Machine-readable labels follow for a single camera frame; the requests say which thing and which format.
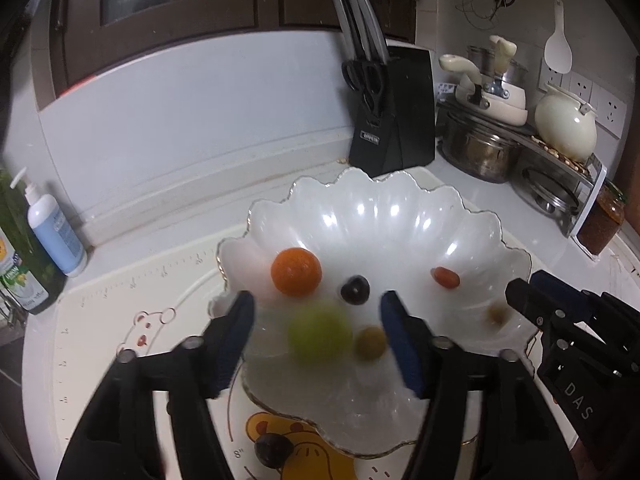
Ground white wall socket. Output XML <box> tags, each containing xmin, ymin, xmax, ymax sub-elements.
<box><xmin>592</xmin><ymin>86</ymin><xmax>628</xmax><ymax>138</ymax></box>
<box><xmin>567</xmin><ymin>71</ymin><xmax>596</xmax><ymax>106</ymax></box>
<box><xmin>540</xmin><ymin>60</ymin><xmax>571</xmax><ymax>88</ymax></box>

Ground yellow cherry tomato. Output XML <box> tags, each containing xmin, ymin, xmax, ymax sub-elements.
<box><xmin>355</xmin><ymin>326</ymin><xmax>388</xmax><ymax>362</ymax></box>

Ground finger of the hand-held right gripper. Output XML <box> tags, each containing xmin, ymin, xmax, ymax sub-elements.
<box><xmin>531</xmin><ymin>270</ymin><xmax>640</xmax><ymax>373</ymax></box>
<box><xmin>506</xmin><ymin>280</ymin><xmax>626</xmax><ymax>376</ymax></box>

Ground green plum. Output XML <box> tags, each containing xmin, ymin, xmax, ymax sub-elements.
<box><xmin>287</xmin><ymin>307</ymin><xmax>353</xmax><ymax>365</ymax></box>

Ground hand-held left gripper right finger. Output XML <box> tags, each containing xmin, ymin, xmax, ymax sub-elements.
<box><xmin>380</xmin><ymin>290</ymin><xmax>578</xmax><ymax>480</ymax></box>

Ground white scalloped bowl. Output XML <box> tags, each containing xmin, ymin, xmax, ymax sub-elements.
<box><xmin>207</xmin><ymin>167</ymin><xmax>533</xmax><ymax>461</ymax></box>

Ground dark purple grape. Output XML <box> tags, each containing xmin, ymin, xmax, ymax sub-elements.
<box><xmin>254</xmin><ymin>432</ymin><xmax>295</xmax><ymax>470</ymax></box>
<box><xmin>340</xmin><ymin>275</ymin><xmax>371</xmax><ymax>306</ymax></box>

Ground black knife block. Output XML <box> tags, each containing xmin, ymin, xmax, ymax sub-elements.
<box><xmin>347</xmin><ymin>45</ymin><xmax>436</xmax><ymax>171</ymax></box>

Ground metal pot rack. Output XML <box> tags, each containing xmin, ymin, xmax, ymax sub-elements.
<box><xmin>437</xmin><ymin>95</ymin><xmax>608</xmax><ymax>251</ymax></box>

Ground steel saucepan cream handle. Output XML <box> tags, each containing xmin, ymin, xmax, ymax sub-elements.
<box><xmin>467</xmin><ymin>35</ymin><xmax>531</xmax><ymax>88</ymax></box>

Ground black kitchen scissors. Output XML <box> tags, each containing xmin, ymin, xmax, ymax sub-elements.
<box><xmin>342</xmin><ymin>59</ymin><xmax>387</xmax><ymax>117</ymax></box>

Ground white pump bottle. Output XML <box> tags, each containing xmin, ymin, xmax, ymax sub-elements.
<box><xmin>10</xmin><ymin>167</ymin><xmax>88</xmax><ymax>278</ymax></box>

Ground green dish soap bottle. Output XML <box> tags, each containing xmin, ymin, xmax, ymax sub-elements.
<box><xmin>0</xmin><ymin>170</ymin><xmax>66</xmax><ymax>316</ymax></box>

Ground large steel pot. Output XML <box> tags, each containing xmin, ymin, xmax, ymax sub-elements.
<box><xmin>440</xmin><ymin>107</ymin><xmax>523</xmax><ymax>183</ymax></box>

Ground white rice paddle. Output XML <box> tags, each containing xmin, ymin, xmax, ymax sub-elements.
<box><xmin>544</xmin><ymin>0</ymin><xmax>573</xmax><ymax>73</ymax></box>

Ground glass jar red sauce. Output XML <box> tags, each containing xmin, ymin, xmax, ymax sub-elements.
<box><xmin>577</xmin><ymin>182</ymin><xmax>626</xmax><ymax>256</ymax></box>

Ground orange tangerine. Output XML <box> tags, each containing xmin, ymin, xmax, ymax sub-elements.
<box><xmin>270</xmin><ymin>247</ymin><xmax>322</xmax><ymax>296</ymax></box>

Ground bear print baking mat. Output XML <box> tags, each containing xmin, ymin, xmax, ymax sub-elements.
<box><xmin>50</xmin><ymin>230</ymin><xmax>556</xmax><ymax>480</ymax></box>

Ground grey handled knife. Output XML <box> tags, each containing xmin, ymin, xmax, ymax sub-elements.
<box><xmin>345</xmin><ymin>0</ymin><xmax>376</xmax><ymax>61</ymax></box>
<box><xmin>329</xmin><ymin>0</ymin><xmax>358</xmax><ymax>61</ymax></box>
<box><xmin>359</xmin><ymin>0</ymin><xmax>391</xmax><ymax>61</ymax></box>

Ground steel pot lid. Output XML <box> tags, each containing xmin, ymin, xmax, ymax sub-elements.
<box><xmin>522</xmin><ymin>167</ymin><xmax>583</xmax><ymax>216</ymax></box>

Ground small brown fruit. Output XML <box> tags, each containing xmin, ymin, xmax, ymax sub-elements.
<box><xmin>487</xmin><ymin>302</ymin><xmax>511</xmax><ymax>331</ymax></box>

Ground cream round pot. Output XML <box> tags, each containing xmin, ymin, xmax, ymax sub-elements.
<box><xmin>535</xmin><ymin>84</ymin><xmax>598</xmax><ymax>161</ymax></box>

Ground red cherry tomato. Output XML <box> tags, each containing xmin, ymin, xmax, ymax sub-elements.
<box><xmin>432</xmin><ymin>267</ymin><xmax>461</xmax><ymax>290</ymax></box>

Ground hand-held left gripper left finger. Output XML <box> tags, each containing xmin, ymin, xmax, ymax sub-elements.
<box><xmin>55</xmin><ymin>291</ymin><xmax>256</xmax><ymax>480</ymax></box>

